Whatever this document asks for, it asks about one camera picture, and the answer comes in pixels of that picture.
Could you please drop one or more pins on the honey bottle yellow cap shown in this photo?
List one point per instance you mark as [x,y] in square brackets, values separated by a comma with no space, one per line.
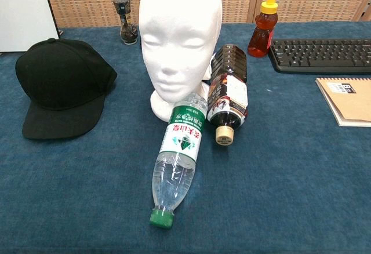
[261,39]

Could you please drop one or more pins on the clear water bottle green cap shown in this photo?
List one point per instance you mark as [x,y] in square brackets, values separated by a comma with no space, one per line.
[182,138]

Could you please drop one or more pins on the dark tea bottle beige cap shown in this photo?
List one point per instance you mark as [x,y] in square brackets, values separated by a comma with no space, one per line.
[229,97]

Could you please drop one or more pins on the glass pepper grinder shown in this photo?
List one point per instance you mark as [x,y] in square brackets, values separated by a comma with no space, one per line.
[127,30]

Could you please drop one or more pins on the white foam mannequin head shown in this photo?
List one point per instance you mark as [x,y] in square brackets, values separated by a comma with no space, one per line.
[176,33]

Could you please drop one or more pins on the white board black frame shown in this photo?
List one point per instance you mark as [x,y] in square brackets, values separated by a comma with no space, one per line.
[23,10]

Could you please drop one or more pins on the brown spiral notebook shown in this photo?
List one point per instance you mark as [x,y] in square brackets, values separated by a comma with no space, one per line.
[350,103]

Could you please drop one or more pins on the blue tablecloth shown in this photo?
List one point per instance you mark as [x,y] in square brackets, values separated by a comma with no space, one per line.
[275,178]

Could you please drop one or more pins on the black computer keyboard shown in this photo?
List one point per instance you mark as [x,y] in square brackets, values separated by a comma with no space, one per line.
[319,55]

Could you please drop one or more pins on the black baseball cap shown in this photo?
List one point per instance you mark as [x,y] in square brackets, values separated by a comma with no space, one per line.
[58,77]

